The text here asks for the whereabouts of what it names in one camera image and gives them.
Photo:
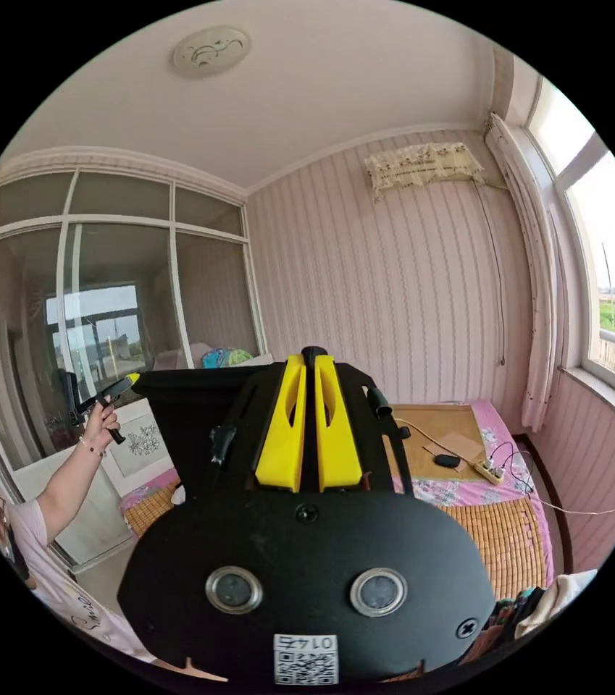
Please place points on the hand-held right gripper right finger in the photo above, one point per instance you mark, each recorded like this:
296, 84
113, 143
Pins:
340, 440

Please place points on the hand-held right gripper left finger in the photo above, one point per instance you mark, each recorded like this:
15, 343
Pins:
280, 434

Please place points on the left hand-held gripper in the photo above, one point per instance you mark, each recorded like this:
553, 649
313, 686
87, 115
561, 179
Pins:
107, 398

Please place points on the black long sleeve shirt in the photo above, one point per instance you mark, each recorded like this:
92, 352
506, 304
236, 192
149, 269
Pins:
187, 418

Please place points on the person's left forearm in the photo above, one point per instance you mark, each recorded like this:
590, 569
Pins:
65, 488

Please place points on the person's left hand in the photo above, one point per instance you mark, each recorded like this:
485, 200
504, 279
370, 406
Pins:
102, 422

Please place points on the white cupboard with flower print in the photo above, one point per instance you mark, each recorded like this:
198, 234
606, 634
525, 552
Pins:
130, 442

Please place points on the colourful pillow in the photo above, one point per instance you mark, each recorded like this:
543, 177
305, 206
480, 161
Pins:
225, 358

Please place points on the small black device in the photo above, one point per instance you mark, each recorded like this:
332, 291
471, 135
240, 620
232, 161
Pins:
446, 460

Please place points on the flat brown carton piece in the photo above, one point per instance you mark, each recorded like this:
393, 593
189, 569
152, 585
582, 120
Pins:
459, 442

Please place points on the white power strip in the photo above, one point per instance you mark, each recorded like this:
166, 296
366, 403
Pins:
488, 470

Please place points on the bed with woven mat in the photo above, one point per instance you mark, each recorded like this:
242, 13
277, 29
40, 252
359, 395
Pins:
503, 535

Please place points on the person's body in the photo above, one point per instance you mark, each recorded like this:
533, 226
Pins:
30, 570

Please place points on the white curtain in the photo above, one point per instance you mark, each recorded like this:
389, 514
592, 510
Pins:
530, 282

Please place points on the pile of clothes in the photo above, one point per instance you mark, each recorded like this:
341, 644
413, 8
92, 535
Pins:
546, 605

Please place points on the air conditioner with lace cover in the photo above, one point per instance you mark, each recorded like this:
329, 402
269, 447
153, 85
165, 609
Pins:
425, 163

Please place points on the window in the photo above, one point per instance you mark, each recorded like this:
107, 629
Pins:
606, 260

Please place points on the round ceiling lamp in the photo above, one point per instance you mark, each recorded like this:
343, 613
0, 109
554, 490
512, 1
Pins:
212, 50

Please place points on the glass partition with white frame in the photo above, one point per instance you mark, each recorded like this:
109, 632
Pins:
111, 304

